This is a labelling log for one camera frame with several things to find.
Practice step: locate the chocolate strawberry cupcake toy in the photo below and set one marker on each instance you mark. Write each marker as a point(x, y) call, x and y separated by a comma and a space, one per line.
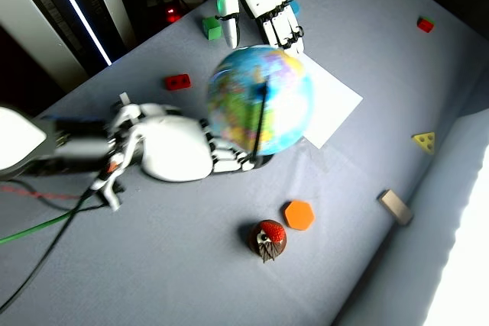
point(268, 240)

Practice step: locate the grey rectangular block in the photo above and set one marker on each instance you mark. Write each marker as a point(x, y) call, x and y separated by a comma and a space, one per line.
point(395, 207)

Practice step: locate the white paper sheet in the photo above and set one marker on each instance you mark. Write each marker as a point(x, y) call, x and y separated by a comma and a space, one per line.
point(332, 108)

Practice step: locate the world globe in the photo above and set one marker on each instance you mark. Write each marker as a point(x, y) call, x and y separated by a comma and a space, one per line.
point(244, 112)

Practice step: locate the red and green block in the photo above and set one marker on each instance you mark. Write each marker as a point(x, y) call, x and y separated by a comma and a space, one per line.
point(425, 25)

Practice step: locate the green cube block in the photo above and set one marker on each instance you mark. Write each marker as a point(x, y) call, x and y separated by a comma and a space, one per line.
point(212, 29)

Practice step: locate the blue cylinder block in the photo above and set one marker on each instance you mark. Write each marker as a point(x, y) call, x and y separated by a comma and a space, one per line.
point(296, 7)

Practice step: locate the orange hexagon block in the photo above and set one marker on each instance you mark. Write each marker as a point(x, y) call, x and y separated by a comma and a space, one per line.
point(299, 215)

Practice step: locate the grey table cloth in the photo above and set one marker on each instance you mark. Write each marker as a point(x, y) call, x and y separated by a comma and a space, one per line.
point(153, 265)

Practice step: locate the dark column with light strip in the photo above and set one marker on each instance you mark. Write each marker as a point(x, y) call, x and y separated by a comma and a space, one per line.
point(76, 9)

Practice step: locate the yellow cheese wedge toy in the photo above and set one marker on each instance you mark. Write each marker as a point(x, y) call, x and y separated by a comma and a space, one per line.
point(426, 141)

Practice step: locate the red toy brick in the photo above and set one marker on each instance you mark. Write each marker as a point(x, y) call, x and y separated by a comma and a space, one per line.
point(177, 82)

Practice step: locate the short clear tape strip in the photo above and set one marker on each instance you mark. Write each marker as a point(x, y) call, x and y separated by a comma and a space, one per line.
point(317, 158)

